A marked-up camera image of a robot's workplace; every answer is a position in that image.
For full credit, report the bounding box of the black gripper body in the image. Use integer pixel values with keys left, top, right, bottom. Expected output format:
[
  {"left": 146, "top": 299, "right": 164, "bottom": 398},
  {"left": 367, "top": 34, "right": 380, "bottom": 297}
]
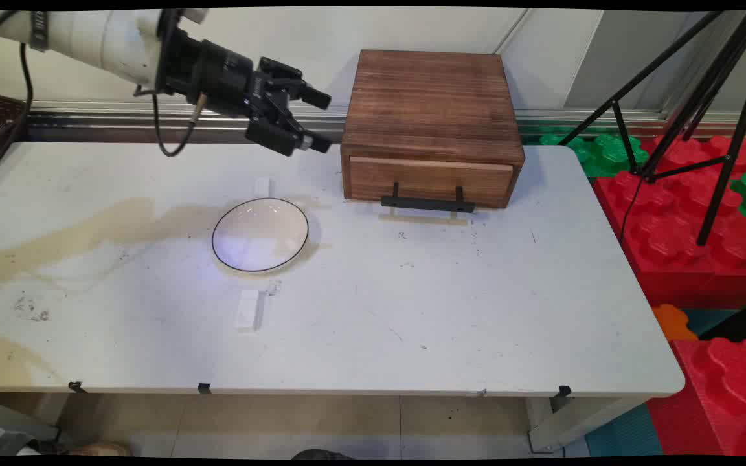
[{"left": 190, "top": 39, "right": 288, "bottom": 122}]

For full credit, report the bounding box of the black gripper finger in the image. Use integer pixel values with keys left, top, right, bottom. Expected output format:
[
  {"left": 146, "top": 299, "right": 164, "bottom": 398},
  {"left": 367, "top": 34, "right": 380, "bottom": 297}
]
[
  {"left": 259, "top": 57, "right": 333, "bottom": 110},
  {"left": 245, "top": 105, "right": 333, "bottom": 158}
]

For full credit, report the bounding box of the white bowl with black rim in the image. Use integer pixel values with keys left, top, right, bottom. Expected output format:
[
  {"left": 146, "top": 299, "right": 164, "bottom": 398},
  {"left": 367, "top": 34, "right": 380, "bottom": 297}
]
[{"left": 211, "top": 197, "right": 310, "bottom": 273}]

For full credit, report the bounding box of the dark brown wooden cabinet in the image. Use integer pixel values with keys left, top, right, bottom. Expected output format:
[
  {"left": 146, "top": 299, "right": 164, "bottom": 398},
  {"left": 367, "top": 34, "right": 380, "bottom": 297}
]
[{"left": 341, "top": 49, "right": 526, "bottom": 209}]

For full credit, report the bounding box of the large red foam block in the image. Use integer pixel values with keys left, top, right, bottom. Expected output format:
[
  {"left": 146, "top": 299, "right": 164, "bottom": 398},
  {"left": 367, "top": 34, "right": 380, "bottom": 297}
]
[
  {"left": 592, "top": 134, "right": 746, "bottom": 309},
  {"left": 646, "top": 337, "right": 746, "bottom": 458}
]

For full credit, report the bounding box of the white table leg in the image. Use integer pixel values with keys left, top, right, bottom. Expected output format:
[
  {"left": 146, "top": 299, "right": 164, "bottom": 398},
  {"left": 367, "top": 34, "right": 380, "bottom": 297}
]
[{"left": 526, "top": 395, "right": 647, "bottom": 454}]

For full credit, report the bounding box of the orange foam block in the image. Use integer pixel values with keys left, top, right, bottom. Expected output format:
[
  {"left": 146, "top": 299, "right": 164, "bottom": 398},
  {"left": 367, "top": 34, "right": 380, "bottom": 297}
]
[{"left": 651, "top": 304, "right": 699, "bottom": 342}]

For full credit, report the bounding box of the teal foam floor mat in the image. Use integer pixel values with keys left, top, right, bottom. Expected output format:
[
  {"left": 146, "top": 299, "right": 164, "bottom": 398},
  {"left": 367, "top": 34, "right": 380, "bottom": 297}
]
[{"left": 585, "top": 404, "right": 664, "bottom": 458}]

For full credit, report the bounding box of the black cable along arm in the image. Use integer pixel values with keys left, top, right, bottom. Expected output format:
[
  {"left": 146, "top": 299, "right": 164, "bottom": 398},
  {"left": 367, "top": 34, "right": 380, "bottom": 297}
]
[{"left": 133, "top": 87, "right": 209, "bottom": 158}]

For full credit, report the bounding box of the aluminium wall rail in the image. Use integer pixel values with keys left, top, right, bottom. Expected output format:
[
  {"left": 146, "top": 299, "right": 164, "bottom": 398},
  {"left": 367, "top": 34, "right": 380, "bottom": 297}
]
[{"left": 26, "top": 100, "right": 746, "bottom": 142}]

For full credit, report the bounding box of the black velcro arm strap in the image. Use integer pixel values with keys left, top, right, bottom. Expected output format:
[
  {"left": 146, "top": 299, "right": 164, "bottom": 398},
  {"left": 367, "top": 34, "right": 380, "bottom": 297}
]
[{"left": 29, "top": 11, "right": 51, "bottom": 53}]

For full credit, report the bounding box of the black camera tripod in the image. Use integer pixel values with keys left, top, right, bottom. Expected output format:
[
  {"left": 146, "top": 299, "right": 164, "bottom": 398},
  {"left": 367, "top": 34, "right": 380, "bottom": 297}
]
[{"left": 558, "top": 9, "right": 746, "bottom": 247}]

